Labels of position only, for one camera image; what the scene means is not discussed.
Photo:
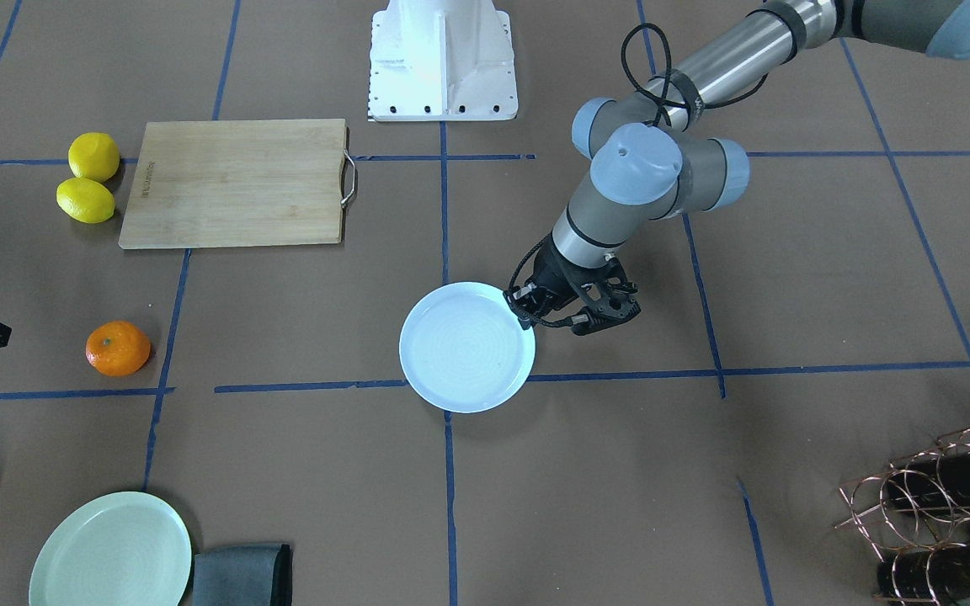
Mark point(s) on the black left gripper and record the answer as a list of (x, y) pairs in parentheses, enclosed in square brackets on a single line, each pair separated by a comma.
[(554, 277)]

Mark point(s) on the light blue plate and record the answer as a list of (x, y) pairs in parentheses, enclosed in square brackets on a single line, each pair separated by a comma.
[(462, 350)]

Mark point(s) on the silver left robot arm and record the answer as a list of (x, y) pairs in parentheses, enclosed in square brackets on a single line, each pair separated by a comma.
[(645, 165)]

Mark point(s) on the light green plate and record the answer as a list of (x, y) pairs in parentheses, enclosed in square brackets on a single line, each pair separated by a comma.
[(123, 548)]

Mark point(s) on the bamboo cutting board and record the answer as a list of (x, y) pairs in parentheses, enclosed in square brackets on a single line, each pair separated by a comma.
[(239, 183)]

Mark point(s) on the folded grey cloth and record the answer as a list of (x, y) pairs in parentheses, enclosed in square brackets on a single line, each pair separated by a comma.
[(246, 574)]

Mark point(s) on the orange fruit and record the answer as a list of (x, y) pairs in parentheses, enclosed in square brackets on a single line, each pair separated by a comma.
[(117, 349)]

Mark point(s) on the lower yellow lemon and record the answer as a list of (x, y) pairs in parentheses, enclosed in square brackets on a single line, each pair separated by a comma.
[(85, 200)]

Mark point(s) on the yellow lemon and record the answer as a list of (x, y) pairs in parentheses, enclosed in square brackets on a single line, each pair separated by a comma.
[(95, 156), (85, 200)]

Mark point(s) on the upper yellow lemon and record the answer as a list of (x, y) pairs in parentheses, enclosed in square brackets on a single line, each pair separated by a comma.
[(95, 156)]

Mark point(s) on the dark wine bottle lower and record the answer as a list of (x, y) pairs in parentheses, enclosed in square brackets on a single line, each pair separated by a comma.
[(941, 575)]

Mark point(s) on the dark wine bottle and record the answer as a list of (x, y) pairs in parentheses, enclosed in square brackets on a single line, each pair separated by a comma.
[(939, 483), (941, 575)]

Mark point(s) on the dark wine bottle upper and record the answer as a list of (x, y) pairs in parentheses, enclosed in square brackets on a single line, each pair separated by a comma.
[(939, 483)]

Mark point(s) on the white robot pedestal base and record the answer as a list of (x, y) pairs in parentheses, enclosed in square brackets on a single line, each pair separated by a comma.
[(441, 60)]

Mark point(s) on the copper wire bottle rack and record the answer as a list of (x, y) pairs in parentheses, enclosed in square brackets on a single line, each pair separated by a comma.
[(915, 515)]

